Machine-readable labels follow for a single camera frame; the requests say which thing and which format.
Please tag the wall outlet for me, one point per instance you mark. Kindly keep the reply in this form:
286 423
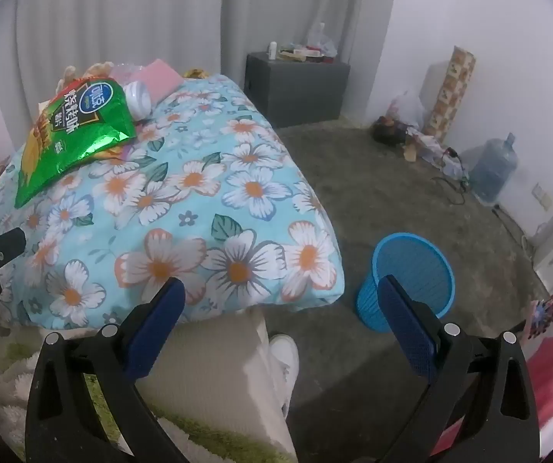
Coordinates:
541 197

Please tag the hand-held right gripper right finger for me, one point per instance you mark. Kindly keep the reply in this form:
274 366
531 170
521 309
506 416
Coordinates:
404 323

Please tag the person's white shoe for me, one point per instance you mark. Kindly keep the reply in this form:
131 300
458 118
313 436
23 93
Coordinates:
283 357

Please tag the cream box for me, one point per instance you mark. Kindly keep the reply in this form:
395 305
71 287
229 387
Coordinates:
209 371

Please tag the green snack bag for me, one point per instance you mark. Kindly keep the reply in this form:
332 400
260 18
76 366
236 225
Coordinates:
64 144

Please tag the yellow snack packet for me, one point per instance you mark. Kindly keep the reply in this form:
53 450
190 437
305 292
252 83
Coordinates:
195 74
95 70

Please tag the grey cabinet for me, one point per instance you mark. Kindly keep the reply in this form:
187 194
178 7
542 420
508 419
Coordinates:
300 91

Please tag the floral light blue quilt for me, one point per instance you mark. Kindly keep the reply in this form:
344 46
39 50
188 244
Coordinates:
209 202

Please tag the blue mesh wastebasket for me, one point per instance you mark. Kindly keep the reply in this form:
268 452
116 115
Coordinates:
416 260

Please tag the blue water jug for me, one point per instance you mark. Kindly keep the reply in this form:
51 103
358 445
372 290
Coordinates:
493 169

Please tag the small white bottle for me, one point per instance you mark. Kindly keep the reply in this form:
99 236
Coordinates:
273 52

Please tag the white drink bottle red cap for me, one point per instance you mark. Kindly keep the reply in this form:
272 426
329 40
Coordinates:
137 99

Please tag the white plastic bag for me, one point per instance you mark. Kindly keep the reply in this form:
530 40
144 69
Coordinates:
409 106

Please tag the pink snack packet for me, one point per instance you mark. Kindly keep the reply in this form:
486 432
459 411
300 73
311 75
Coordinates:
161 79

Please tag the tall patterned cardboard box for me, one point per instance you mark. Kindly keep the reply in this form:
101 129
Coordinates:
452 91

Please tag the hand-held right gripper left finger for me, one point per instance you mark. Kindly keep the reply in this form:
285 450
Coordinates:
161 318

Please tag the grey curtain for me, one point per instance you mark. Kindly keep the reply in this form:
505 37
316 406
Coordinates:
112 19

